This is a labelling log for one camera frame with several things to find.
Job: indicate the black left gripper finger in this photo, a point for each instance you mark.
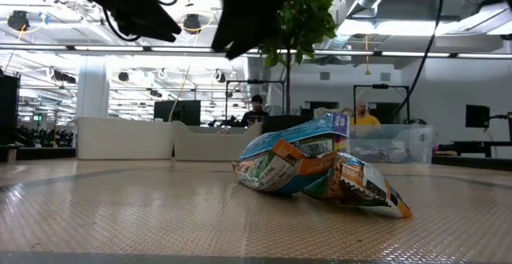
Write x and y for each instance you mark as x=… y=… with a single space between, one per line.
x=252 y=8
x=132 y=4

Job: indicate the blue orange snack bag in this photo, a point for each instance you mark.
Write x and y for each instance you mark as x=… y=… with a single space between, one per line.
x=280 y=164

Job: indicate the orange green granola bar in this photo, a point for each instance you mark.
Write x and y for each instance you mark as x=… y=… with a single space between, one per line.
x=360 y=188

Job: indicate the black background robot arm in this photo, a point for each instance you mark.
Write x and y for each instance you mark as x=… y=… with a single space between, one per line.
x=226 y=122

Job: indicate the green leafy plant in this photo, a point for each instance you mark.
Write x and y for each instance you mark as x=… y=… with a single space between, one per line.
x=308 y=20

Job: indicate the black ceiling spotlight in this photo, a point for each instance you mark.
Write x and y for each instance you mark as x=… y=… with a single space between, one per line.
x=192 y=23
x=123 y=76
x=18 y=20
x=220 y=76

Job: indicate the white pillar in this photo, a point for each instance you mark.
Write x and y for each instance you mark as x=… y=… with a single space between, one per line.
x=92 y=92

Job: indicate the person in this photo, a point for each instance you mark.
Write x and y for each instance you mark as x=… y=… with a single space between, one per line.
x=256 y=116
x=366 y=119

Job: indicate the black monitor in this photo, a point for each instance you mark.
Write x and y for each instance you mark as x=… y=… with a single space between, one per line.
x=478 y=116
x=180 y=112

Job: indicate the white plastic bin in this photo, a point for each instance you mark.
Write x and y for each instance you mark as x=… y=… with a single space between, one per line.
x=124 y=138

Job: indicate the frosted plastic container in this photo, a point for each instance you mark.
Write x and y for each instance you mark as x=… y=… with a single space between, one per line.
x=208 y=144

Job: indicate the black cabinet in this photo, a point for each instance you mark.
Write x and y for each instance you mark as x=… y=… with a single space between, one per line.
x=9 y=108

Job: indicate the small grey cup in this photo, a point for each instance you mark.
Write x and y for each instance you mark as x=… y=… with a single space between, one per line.
x=11 y=154

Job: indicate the clear plastic container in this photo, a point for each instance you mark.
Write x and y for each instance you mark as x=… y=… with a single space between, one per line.
x=400 y=136

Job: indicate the black-bordered clear mat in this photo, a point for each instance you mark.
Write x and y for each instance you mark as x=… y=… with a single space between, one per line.
x=120 y=216

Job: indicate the black bench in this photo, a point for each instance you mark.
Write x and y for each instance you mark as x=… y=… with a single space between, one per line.
x=472 y=148

